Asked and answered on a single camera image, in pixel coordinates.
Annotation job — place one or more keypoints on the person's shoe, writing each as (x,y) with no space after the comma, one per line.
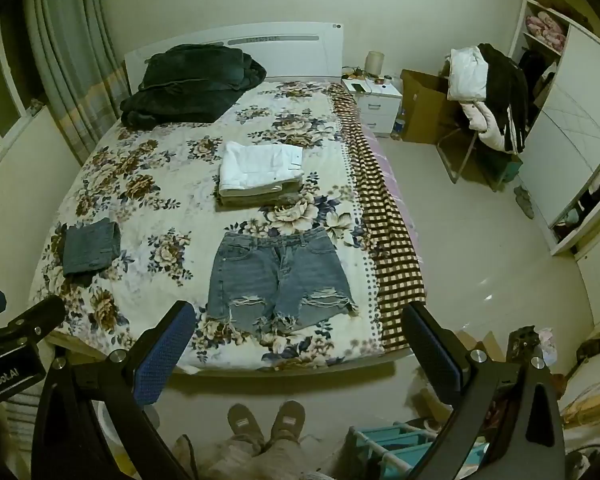
(287,420)
(245,422)

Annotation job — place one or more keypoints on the white nightstand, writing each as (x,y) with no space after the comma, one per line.
(375,102)

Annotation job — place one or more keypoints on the black jacket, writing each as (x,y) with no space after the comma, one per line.
(505,90)

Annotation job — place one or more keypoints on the brown checked blanket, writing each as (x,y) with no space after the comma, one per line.
(380,210)

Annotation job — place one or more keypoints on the grey curtain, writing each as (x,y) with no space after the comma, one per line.
(67,55)

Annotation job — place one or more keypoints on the cardboard box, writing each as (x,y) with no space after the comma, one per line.
(425,105)

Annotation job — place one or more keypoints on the cream table lamp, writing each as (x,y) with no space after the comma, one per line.
(375,62)

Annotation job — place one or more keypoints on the chair with clothes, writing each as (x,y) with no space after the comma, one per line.
(480,155)

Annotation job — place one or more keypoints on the folded white pants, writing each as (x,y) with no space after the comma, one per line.
(257,166)

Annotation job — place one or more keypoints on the white jacket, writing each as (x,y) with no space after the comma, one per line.
(467,75)

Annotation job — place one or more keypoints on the folded grey pants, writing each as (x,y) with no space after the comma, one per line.
(90,249)

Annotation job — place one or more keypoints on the teal storage rack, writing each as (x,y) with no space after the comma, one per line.
(405,447)

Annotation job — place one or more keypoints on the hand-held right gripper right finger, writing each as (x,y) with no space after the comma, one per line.
(432,355)

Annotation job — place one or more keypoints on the dark green quilt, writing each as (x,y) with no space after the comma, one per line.
(190,82)

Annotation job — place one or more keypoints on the white bed headboard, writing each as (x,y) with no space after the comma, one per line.
(300,47)

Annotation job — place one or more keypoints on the plastic water bottle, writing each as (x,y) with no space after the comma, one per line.
(398,125)

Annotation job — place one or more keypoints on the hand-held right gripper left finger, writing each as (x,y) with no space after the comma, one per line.
(162,345)

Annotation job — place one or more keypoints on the person's right shoe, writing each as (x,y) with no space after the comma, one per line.
(287,420)

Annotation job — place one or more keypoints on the folded khaki pants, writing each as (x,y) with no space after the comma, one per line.
(260,195)

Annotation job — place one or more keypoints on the white wardrobe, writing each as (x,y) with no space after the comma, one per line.
(560,125)

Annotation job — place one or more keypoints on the blue denim shorts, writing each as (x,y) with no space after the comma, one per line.
(275,280)

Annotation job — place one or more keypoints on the floral bed sheet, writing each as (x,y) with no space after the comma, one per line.
(200,220)

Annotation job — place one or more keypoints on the person's left shoe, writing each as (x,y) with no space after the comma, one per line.
(245,422)

